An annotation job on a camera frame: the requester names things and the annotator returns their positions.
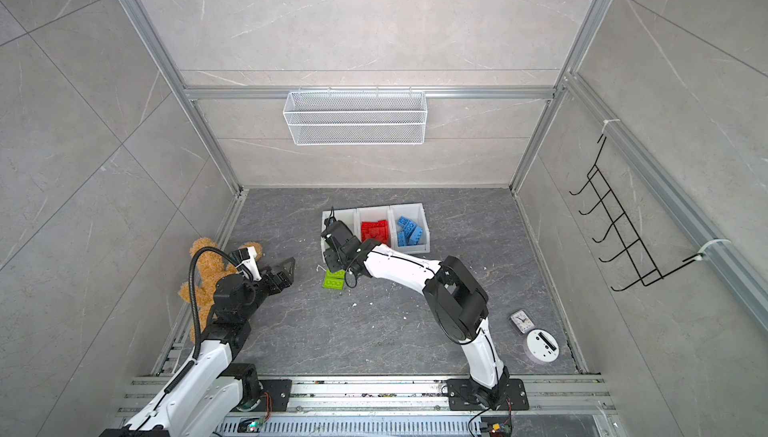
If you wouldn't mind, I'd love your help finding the green lego brick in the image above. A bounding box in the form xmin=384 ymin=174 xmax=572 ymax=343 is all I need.
xmin=322 ymin=276 xmax=345 ymax=290
xmin=326 ymin=270 xmax=345 ymax=279

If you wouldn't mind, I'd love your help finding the red lego brick front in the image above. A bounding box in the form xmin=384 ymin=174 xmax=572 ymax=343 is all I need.
xmin=369 ymin=229 xmax=390 ymax=245

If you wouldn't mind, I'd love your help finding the red lego brick long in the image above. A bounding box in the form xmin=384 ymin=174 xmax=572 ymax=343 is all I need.
xmin=361 ymin=220 xmax=388 ymax=230

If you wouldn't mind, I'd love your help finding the blue lego brick studs up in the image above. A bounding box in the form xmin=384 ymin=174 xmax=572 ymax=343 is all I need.
xmin=397 ymin=216 xmax=417 ymax=235

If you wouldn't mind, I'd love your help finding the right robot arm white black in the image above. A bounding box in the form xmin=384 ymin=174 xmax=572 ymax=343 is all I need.
xmin=321 ymin=217 xmax=509 ymax=408

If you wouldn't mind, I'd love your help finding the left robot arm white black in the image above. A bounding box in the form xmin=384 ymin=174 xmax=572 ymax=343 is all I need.
xmin=101 ymin=258 xmax=295 ymax=436

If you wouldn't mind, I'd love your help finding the white left storage bin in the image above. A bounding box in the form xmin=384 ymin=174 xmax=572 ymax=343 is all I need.
xmin=321 ymin=208 xmax=360 ymax=239

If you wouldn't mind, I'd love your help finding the white storage bin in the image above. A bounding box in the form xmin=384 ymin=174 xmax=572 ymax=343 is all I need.
xmin=387 ymin=203 xmax=431 ymax=255
xmin=321 ymin=208 xmax=360 ymax=239
xmin=353 ymin=206 xmax=394 ymax=250

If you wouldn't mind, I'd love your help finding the white middle storage bin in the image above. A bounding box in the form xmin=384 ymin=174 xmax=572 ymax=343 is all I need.
xmin=353 ymin=206 xmax=394 ymax=250

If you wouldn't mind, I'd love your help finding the brown teddy bear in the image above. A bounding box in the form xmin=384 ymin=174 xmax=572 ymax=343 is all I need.
xmin=179 ymin=237 xmax=263 ymax=334

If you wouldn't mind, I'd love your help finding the white right storage bin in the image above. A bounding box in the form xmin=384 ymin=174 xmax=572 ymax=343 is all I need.
xmin=387 ymin=203 xmax=431 ymax=255

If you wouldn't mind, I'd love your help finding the white tape roll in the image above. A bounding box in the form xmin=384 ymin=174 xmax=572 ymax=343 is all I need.
xmin=524 ymin=328 xmax=560 ymax=365

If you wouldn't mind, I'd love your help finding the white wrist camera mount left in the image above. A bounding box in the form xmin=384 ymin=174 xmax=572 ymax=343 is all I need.
xmin=232 ymin=246 xmax=261 ymax=282

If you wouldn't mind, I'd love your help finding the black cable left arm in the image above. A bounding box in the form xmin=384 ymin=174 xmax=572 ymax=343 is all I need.
xmin=187 ymin=246 xmax=241 ymax=342

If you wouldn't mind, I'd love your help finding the white wire mesh basket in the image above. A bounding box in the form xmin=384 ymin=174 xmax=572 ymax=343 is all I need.
xmin=283 ymin=90 xmax=428 ymax=146

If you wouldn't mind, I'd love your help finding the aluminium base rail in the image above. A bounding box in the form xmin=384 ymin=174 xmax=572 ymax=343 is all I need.
xmin=113 ymin=373 xmax=619 ymax=437

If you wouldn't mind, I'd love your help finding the black wire hook rack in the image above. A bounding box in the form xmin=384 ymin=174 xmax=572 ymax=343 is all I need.
xmin=568 ymin=134 xmax=706 ymax=293

